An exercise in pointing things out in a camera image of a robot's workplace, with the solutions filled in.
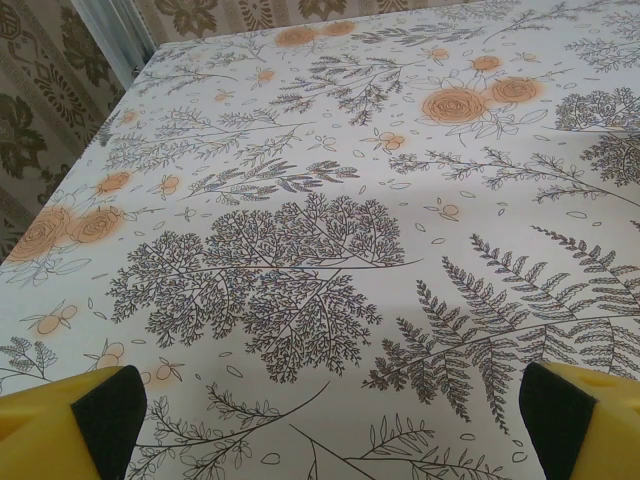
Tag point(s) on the aluminium frame post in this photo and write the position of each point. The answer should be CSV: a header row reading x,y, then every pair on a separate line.
x,y
115,45

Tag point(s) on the white floral tablecloth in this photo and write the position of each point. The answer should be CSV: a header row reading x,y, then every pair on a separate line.
x,y
320,225

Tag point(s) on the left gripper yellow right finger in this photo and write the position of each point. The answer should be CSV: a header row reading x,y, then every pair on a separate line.
x,y
590,430

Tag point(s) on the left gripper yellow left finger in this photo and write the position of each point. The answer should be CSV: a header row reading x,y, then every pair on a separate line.
x,y
45,430

